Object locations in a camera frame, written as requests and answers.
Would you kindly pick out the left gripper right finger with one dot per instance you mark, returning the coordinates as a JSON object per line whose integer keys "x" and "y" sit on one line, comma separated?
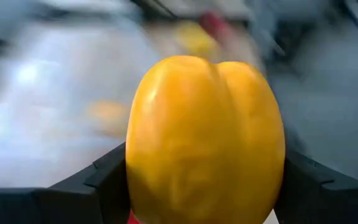
{"x": 328, "y": 202}

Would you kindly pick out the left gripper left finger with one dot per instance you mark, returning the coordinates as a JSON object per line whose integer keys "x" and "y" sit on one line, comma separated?
{"x": 57, "y": 205}

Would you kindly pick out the red bell pepper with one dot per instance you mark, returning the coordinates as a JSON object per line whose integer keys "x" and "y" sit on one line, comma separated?
{"x": 133, "y": 219}
{"x": 213, "y": 22}

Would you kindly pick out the orange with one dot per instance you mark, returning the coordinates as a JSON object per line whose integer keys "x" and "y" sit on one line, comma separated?
{"x": 107, "y": 115}

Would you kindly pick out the yellow bell pepper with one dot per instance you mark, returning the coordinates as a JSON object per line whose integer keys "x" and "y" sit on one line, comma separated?
{"x": 204, "y": 140}

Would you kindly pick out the yellow lemon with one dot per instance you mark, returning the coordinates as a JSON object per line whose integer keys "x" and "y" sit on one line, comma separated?
{"x": 194, "y": 39}

